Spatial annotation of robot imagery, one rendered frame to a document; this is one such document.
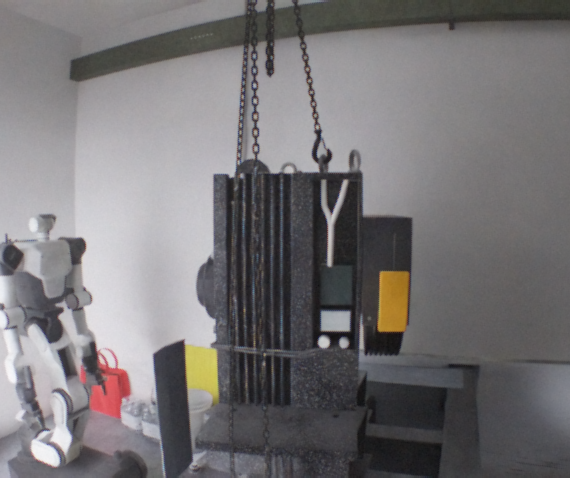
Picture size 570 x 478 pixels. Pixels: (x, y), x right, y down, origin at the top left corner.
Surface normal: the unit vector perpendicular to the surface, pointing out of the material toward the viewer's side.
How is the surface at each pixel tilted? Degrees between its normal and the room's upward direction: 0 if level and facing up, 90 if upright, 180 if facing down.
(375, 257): 90
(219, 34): 90
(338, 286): 90
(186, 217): 90
